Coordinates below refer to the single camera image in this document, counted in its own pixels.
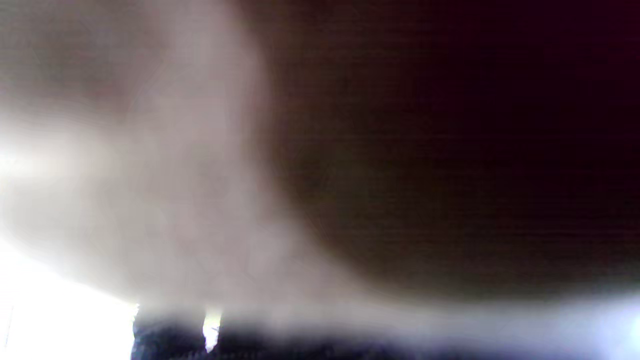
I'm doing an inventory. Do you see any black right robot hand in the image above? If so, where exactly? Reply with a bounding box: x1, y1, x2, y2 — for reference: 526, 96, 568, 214
131, 305, 501, 360

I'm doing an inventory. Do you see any white pillow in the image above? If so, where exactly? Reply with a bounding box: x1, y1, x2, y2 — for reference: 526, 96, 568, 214
0, 0, 640, 346

